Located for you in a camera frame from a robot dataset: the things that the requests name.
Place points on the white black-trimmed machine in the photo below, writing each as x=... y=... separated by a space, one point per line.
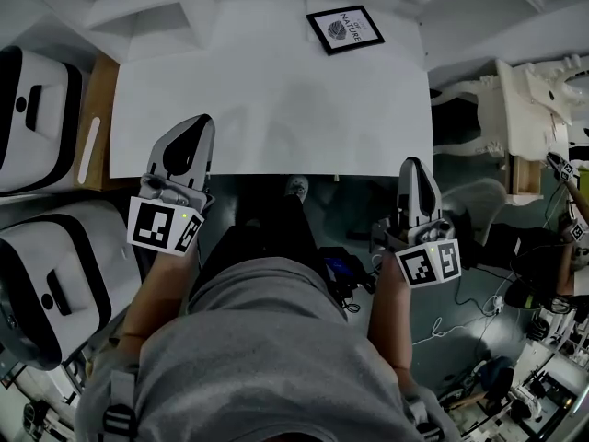
x=41 y=122
x=83 y=265

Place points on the black yellow-patched bag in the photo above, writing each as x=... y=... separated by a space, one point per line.
x=520 y=295

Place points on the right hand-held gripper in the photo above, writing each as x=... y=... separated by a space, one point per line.
x=423 y=265

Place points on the white shell chair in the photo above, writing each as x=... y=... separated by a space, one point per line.
x=478 y=201

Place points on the person's grey shirt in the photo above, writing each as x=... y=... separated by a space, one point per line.
x=257 y=348

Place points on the person's white shoe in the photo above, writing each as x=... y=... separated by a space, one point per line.
x=296 y=187

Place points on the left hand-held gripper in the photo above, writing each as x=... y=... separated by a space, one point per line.
x=147 y=224

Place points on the person's left forearm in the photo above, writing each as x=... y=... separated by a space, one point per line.
x=156 y=302

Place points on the white desk with drawers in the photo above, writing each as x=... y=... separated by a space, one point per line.
x=285 y=108

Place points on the black belt-mounted device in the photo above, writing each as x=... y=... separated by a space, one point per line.
x=343 y=270

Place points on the person's right forearm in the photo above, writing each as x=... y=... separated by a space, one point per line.
x=391 y=320

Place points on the black framed nature picture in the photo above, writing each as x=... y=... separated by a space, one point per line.
x=345 y=29

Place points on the person's black trousers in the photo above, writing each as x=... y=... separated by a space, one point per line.
x=271 y=237

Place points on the brown wooden cabinet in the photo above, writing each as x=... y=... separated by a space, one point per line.
x=101 y=122

